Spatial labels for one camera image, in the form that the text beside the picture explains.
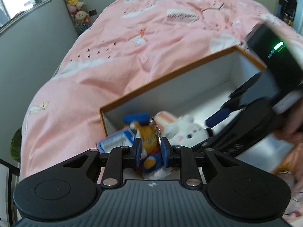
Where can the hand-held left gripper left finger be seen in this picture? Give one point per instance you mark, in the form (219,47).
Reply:
(138,151)

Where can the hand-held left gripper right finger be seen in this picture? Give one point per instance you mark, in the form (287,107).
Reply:
(165,151)

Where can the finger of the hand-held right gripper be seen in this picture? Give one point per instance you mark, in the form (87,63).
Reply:
(219,117)
(217,139)

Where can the orange cardboard box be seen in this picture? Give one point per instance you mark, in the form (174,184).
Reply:
(189,92)

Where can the person's right hand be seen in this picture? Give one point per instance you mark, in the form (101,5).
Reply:
(290,127)

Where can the blue price tag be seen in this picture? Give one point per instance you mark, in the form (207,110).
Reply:
(113,141)

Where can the white bunny plush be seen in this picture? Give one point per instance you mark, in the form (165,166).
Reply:
(187,131)

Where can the dark glass cabinet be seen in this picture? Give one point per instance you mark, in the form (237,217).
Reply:
(292,2)

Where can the pink printed blanket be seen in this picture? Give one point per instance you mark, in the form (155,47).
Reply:
(132,56)

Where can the green plant leaf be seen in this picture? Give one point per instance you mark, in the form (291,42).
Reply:
(16,145)

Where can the stack of plush toys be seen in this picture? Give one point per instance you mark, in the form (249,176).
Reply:
(75,2)

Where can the black metal frame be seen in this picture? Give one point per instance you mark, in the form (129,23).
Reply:
(10,177)

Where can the dark wall socket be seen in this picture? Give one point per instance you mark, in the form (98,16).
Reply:
(92,11)

